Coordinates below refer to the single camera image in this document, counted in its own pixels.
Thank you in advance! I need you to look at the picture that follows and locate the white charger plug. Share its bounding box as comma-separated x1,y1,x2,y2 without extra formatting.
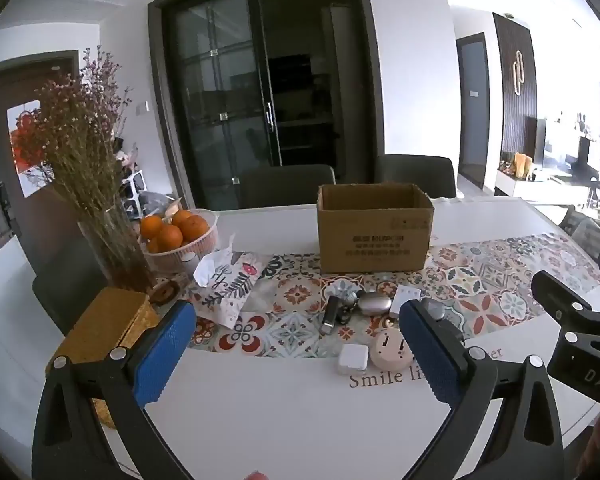
338,344,368,375

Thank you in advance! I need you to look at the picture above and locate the dark dining chair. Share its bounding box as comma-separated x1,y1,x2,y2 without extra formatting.
240,164,337,209
374,155,457,200
32,240,108,336
562,205,600,261

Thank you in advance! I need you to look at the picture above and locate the glass vase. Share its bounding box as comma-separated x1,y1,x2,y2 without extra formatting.
77,207,157,295

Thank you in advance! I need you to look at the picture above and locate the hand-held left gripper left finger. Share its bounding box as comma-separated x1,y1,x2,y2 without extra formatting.
31,300,197,480

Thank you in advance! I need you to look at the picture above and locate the clear plastic bag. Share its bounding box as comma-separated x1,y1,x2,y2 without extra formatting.
140,192,177,217

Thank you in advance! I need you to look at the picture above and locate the dark interior door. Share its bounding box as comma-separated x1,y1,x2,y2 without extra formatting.
455,32,491,188

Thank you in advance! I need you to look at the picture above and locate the white shoe rack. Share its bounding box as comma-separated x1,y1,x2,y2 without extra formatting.
115,160,149,216

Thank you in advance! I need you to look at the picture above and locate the white plastic fruit basket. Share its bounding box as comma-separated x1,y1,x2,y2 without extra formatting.
139,209,218,273

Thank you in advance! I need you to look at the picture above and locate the yellow woven box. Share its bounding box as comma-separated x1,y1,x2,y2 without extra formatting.
46,287,160,428

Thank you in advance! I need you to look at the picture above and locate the printed tissue pouch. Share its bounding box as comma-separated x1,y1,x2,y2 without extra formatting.
197,251,277,331

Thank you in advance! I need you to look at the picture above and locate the white tissue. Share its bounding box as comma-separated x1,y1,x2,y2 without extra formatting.
193,232,238,288

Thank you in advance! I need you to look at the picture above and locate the black and silver USB stick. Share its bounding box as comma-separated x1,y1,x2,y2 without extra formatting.
321,296,342,336

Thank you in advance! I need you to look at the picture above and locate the dried flower bouquet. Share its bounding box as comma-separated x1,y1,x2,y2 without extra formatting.
32,45,133,221

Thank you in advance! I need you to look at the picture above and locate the pink round gadget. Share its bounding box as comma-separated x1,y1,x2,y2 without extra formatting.
370,330,416,370

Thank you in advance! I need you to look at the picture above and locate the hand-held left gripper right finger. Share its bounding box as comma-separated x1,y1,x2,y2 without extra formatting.
399,299,566,480

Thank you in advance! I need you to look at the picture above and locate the dark slatted wall panel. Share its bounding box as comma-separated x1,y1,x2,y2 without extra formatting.
492,12,538,171

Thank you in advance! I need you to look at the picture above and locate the brown cardboard box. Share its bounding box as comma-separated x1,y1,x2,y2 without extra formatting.
316,183,435,275

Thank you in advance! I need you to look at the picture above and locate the black glass sliding door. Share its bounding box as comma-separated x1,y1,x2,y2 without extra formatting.
147,0,381,211

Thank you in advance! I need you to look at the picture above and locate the white patterned tablecloth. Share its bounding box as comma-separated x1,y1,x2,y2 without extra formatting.
100,195,600,480

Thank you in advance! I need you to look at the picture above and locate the red and white door poster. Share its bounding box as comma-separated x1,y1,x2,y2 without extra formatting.
7,100,56,198

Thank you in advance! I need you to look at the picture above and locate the white low cabinet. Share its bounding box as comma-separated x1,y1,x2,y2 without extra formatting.
495,167,600,206

